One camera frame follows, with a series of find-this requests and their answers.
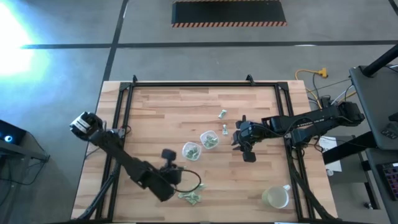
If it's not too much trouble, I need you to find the grey desk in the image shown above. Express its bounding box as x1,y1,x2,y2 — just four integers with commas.
348,64,398,151

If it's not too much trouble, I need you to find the black keyboard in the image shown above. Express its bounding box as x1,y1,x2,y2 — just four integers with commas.
376,161,398,202

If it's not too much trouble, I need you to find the cream ceramic mug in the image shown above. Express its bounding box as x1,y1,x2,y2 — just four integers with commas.
261,184,292,210

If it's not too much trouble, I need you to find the black controller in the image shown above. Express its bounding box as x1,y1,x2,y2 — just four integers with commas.
381,123,398,140

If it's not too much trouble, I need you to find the black device with blue light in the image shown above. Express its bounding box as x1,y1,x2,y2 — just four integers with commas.
0,119,27,146

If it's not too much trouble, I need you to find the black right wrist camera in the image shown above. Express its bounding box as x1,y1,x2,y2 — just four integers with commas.
243,151,257,164

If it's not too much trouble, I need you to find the black metal rig frame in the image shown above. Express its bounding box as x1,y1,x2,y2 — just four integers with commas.
76,74,341,223

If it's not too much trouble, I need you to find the yellow extension cord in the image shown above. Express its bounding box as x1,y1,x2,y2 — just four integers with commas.
294,67,329,110

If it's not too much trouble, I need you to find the clear plastic container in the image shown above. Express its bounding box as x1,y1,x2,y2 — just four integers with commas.
199,129,220,150
182,141,202,162

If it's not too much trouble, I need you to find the black pole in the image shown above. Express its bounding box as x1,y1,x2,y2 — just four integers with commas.
362,43,398,78

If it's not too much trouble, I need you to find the black desk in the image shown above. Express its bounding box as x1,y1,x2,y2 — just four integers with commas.
365,147,398,224

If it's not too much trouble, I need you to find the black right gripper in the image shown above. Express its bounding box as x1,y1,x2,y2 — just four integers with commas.
232,115,262,152

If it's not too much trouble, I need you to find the black hazard-striped floor mat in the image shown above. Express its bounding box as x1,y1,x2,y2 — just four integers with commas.
171,0,287,28

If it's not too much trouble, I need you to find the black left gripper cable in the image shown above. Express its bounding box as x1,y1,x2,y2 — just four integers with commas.
172,167,202,194

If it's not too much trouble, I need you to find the white paper sheet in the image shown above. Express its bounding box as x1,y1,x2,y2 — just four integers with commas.
318,136,343,172

